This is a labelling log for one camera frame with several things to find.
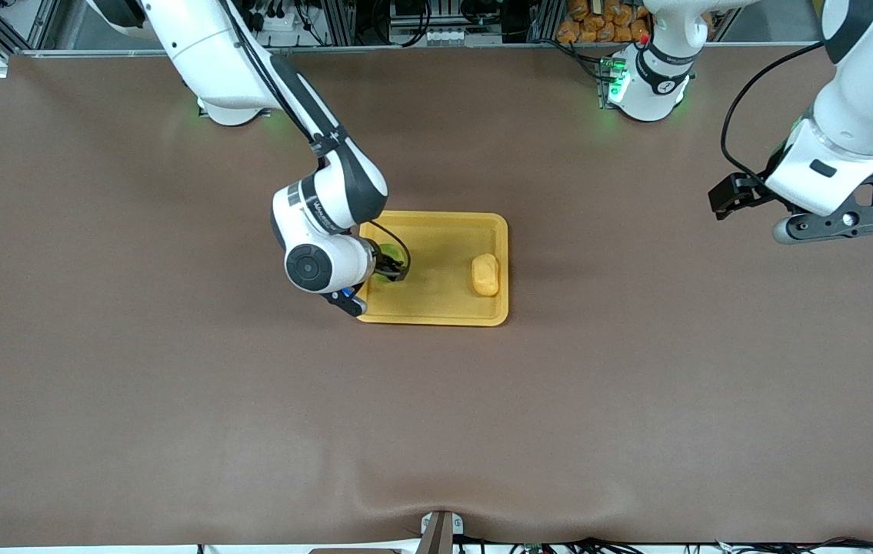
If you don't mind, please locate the green apple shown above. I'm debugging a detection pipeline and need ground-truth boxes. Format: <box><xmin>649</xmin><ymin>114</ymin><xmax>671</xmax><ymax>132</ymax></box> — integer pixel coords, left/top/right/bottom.
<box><xmin>373</xmin><ymin>243</ymin><xmax>407</xmax><ymax>284</ymax></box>

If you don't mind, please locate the yellow potato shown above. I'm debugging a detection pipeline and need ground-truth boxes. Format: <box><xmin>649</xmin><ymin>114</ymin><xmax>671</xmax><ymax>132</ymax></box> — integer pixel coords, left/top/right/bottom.
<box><xmin>471</xmin><ymin>253</ymin><xmax>501</xmax><ymax>298</ymax></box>

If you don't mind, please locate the yellow plastic tray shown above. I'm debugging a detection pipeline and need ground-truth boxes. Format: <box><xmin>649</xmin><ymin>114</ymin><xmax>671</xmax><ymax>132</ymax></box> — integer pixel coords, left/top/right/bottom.
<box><xmin>355</xmin><ymin>210</ymin><xmax>510</xmax><ymax>327</ymax></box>

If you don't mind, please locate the brown table mat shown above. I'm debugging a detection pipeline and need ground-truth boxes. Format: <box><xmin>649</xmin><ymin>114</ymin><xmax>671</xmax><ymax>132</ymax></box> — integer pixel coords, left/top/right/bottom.
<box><xmin>0</xmin><ymin>45</ymin><xmax>873</xmax><ymax>549</ymax></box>

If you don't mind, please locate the orange packaged goods pile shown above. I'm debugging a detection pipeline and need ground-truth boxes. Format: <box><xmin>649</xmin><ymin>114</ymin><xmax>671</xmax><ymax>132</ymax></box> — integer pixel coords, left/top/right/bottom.
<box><xmin>557</xmin><ymin>0</ymin><xmax>656</xmax><ymax>44</ymax></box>

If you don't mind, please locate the white socket bar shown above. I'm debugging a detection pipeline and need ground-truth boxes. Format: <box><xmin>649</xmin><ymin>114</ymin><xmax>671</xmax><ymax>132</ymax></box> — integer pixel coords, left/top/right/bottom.
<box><xmin>388</xmin><ymin>25</ymin><xmax>469</xmax><ymax>47</ymax></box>

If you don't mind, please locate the white power strip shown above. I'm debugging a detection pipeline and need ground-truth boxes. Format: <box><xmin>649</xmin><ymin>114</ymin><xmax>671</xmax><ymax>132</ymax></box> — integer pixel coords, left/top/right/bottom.
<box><xmin>248</xmin><ymin>4</ymin><xmax>300</xmax><ymax>33</ymax></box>

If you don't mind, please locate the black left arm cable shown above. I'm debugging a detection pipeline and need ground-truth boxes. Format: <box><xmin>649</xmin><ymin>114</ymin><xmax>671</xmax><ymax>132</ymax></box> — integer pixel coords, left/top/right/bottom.
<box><xmin>721</xmin><ymin>40</ymin><xmax>825</xmax><ymax>182</ymax></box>

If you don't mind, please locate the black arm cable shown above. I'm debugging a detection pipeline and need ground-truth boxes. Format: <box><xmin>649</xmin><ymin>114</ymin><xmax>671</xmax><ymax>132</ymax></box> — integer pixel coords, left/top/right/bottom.
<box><xmin>721</xmin><ymin>40</ymin><xmax>825</xmax><ymax>182</ymax></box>
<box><xmin>217</xmin><ymin>0</ymin><xmax>412</xmax><ymax>279</ymax></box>

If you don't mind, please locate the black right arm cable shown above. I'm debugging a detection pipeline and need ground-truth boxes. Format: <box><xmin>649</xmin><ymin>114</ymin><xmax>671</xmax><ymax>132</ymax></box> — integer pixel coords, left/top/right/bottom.
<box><xmin>217</xmin><ymin>0</ymin><xmax>412</xmax><ymax>279</ymax></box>

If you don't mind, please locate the aluminium table edge rail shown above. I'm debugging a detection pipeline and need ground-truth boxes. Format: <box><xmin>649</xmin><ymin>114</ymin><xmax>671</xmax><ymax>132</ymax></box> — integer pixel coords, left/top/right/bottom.
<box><xmin>0</xmin><ymin>40</ymin><xmax>825</xmax><ymax>61</ymax></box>

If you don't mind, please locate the table edge clamp bracket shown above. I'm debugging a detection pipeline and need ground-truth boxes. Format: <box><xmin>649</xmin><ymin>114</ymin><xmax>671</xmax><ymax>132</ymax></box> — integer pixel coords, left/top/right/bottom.
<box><xmin>419</xmin><ymin>510</ymin><xmax>465</xmax><ymax>554</ymax></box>

